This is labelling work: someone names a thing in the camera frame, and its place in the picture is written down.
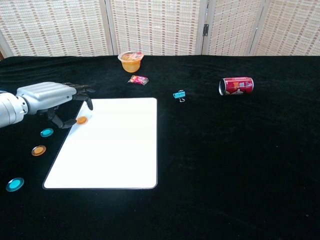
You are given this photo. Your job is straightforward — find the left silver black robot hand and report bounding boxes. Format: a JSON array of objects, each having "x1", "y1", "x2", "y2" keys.
[{"x1": 15, "y1": 81, "x2": 97, "y2": 130}]

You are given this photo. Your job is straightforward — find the white rectangular board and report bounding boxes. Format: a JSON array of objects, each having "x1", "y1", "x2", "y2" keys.
[{"x1": 42, "y1": 97, "x2": 158, "y2": 190}]

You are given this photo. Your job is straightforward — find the woven folding screen panel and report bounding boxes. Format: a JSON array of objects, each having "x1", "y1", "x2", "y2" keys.
[
  {"x1": 0, "y1": 0, "x2": 112, "y2": 58},
  {"x1": 104, "y1": 0, "x2": 208, "y2": 56},
  {"x1": 249, "y1": 0, "x2": 320, "y2": 57},
  {"x1": 201, "y1": 0, "x2": 265, "y2": 56}
]

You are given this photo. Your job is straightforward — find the orange jelly cup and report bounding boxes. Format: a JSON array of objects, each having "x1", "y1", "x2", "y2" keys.
[{"x1": 117, "y1": 50, "x2": 145, "y2": 74}]

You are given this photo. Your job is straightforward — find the red snack packet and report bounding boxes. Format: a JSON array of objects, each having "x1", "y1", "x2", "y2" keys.
[{"x1": 127, "y1": 74, "x2": 150, "y2": 86}]

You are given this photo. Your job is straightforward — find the blue binder clip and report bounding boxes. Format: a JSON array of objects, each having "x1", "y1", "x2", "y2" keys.
[{"x1": 172, "y1": 89, "x2": 187, "y2": 103}]

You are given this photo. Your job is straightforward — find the black velvet tablecloth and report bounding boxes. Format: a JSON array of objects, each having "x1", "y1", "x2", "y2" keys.
[{"x1": 0, "y1": 54, "x2": 320, "y2": 240}]

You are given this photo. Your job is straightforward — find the red soda can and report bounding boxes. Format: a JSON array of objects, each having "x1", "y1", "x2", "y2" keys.
[{"x1": 218, "y1": 76, "x2": 254, "y2": 97}]

